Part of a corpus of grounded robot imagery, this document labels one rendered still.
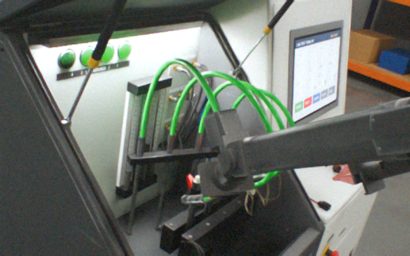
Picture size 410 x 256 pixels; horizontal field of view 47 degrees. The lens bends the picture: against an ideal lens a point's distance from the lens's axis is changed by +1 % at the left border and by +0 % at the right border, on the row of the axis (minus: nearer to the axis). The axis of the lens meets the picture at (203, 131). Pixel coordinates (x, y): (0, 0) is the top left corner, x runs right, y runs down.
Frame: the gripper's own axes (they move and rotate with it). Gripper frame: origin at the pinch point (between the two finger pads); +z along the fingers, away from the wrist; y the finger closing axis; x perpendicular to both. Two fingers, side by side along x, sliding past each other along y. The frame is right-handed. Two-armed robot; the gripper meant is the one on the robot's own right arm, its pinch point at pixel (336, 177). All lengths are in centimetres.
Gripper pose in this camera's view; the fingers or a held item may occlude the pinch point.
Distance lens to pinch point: 114.0
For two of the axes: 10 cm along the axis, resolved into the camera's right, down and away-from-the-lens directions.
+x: -7.7, 1.6, -6.2
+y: -3.1, -9.4, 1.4
